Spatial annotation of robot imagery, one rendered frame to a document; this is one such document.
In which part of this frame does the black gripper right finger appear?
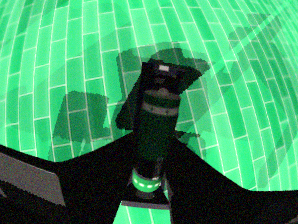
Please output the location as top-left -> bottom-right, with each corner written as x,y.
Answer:
165,136 -> 298,224

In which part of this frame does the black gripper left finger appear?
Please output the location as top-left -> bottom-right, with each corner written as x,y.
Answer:
0,131 -> 140,224

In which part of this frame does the green cylindrical battery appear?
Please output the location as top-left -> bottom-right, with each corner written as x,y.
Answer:
132,88 -> 181,192

